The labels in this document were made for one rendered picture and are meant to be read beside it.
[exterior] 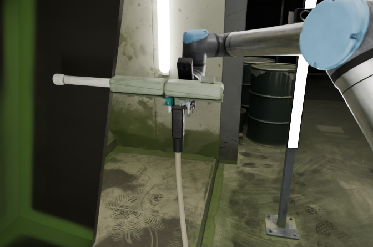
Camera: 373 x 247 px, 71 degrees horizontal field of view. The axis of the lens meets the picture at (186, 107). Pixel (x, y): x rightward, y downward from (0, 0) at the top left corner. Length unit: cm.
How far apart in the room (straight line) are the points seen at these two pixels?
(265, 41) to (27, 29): 76
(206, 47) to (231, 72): 145
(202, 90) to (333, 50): 32
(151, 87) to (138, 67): 189
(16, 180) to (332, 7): 118
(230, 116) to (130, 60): 109
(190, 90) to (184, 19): 178
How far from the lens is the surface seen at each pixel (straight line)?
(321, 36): 49
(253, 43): 86
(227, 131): 255
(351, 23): 46
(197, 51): 94
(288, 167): 178
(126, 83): 72
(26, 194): 129
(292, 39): 75
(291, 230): 203
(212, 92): 67
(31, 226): 134
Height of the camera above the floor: 129
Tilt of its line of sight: 17 degrees down
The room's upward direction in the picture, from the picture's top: straight up
